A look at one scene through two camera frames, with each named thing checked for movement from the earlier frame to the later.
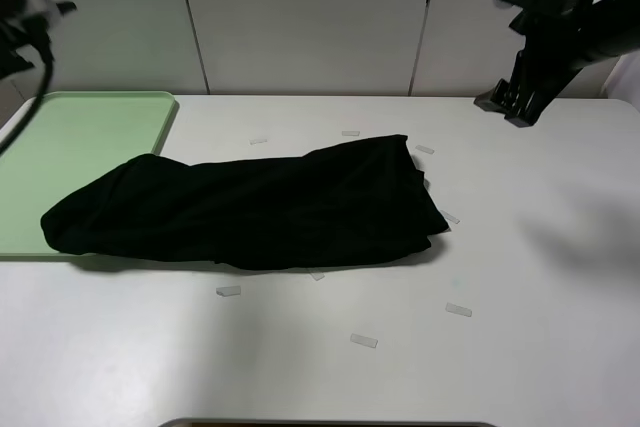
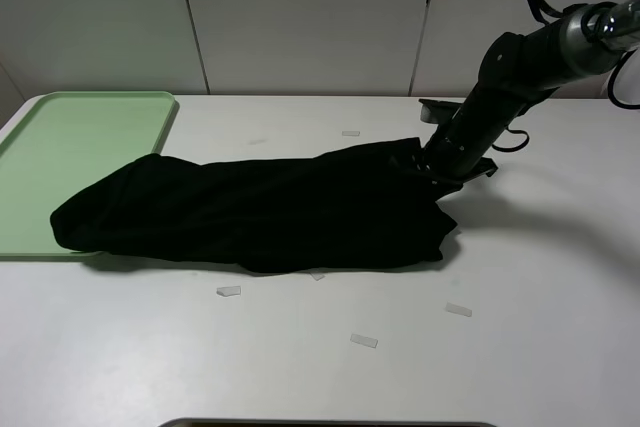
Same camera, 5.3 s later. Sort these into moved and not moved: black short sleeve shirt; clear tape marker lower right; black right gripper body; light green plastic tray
Moved: black right gripper body
Not moved: light green plastic tray; black short sleeve shirt; clear tape marker lower right
